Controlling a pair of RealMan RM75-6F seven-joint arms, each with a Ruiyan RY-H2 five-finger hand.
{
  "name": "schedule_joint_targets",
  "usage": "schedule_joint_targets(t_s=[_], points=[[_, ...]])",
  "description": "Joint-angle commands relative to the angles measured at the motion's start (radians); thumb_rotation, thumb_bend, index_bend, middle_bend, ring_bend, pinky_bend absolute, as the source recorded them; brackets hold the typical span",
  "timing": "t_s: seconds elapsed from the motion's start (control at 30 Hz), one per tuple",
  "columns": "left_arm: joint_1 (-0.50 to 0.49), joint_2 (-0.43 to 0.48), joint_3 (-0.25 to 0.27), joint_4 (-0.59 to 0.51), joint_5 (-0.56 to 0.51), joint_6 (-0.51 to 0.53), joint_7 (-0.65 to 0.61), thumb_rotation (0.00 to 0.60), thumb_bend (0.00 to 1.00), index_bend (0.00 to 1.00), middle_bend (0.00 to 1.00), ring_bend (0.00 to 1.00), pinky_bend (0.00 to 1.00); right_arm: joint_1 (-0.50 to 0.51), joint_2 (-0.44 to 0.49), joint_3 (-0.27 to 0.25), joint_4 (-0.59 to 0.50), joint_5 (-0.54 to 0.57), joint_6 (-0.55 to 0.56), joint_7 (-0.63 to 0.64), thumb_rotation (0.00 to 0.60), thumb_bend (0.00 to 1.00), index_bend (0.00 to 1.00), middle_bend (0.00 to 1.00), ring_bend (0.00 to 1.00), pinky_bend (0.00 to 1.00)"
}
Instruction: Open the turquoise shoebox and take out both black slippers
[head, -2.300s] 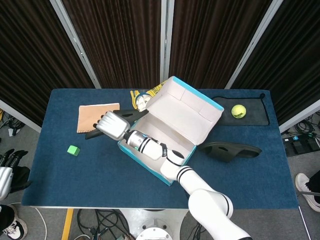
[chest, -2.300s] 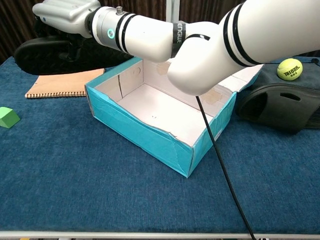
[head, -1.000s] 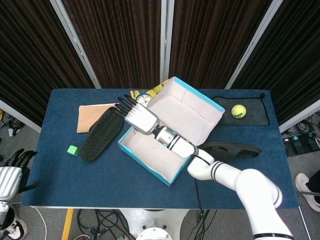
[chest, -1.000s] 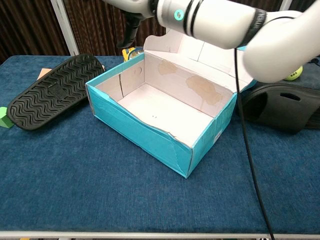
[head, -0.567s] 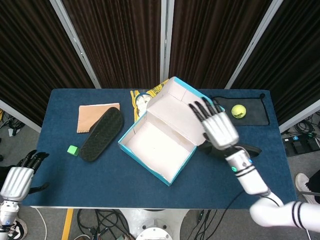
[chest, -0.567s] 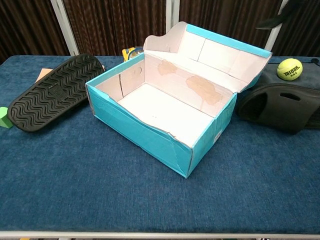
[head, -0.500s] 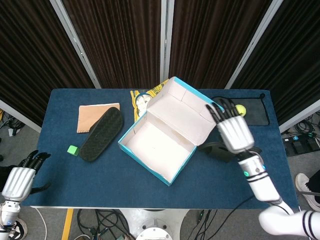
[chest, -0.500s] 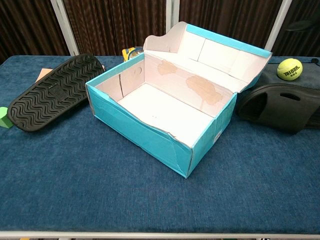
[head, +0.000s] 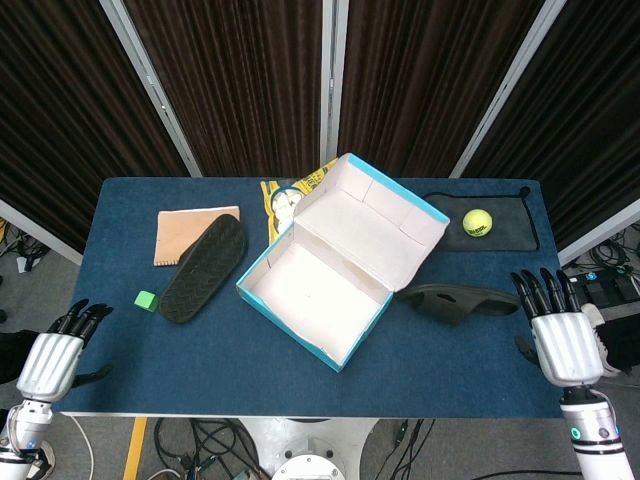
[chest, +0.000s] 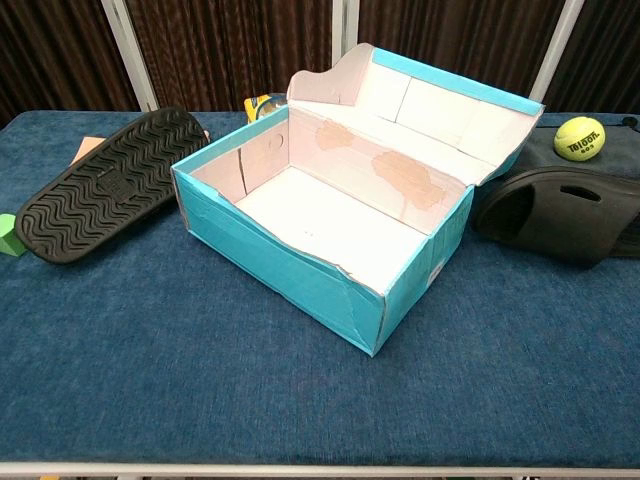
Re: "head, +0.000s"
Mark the white partition frame post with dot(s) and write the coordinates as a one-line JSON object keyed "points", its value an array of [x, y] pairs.
{"points": [[150, 85], [600, 237], [510, 85], [40, 232], [332, 85]]}

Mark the brown spiral notebook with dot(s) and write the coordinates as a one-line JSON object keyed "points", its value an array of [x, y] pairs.
{"points": [[185, 230]]}

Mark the light blue shoe box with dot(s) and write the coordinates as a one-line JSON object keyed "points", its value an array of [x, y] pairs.
{"points": [[320, 290]]}

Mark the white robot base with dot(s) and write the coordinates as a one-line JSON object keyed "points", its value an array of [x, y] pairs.
{"points": [[310, 450]]}

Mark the black sandal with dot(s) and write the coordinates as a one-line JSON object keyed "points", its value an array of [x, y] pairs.
{"points": [[450, 302], [202, 270]]}

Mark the yellow snack bag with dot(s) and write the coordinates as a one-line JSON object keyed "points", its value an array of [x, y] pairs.
{"points": [[282, 205]]}

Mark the yellow floor tape strip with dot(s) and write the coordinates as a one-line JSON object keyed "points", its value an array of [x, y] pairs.
{"points": [[135, 450]]}

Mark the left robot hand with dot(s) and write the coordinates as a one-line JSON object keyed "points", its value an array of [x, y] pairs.
{"points": [[47, 365]]}

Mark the green block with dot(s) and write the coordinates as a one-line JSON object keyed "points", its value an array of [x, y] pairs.
{"points": [[146, 301]]}

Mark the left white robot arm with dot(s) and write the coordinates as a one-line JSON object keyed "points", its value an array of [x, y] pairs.
{"points": [[25, 430]]}

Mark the person with white shoe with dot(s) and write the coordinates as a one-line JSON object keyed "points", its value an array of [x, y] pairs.
{"points": [[620, 345]]}

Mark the dark brown ribbed partition panel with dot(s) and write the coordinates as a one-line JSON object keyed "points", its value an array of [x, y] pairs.
{"points": [[425, 90], [60, 125], [590, 125], [240, 90]]}

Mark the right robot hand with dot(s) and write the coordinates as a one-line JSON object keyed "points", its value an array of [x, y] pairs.
{"points": [[567, 350]]}

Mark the yellow-green tennis ball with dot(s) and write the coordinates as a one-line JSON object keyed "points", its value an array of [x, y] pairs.
{"points": [[477, 222]]}

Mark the dark blue table mat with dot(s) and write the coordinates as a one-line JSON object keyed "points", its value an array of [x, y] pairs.
{"points": [[175, 370]]}

